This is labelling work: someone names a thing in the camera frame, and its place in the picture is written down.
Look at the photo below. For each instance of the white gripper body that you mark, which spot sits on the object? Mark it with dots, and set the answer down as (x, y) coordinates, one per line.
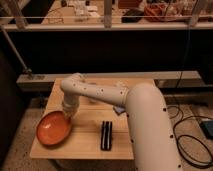
(69, 110)

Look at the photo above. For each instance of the orange ceramic bowl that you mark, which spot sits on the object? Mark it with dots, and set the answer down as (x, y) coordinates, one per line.
(53, 128)

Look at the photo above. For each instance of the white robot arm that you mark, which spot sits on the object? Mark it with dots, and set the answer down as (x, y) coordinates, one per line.
(151, 134)

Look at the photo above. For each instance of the wooden table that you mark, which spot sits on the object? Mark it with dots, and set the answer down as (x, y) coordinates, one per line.
(84, 139)

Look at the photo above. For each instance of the black white striped block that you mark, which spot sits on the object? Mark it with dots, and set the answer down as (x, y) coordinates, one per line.
(106, 136)

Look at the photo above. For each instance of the blue cloth piece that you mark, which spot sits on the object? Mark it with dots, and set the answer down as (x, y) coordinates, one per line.
(118, 110)

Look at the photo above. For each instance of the white object on table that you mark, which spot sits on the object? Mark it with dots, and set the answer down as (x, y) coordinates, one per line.
(121, 84)

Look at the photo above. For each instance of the diagonal metal pole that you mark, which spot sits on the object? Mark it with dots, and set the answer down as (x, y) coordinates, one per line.
(26, 69)

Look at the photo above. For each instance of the blue box on floor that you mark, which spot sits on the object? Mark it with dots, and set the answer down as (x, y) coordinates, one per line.
(207, 127)

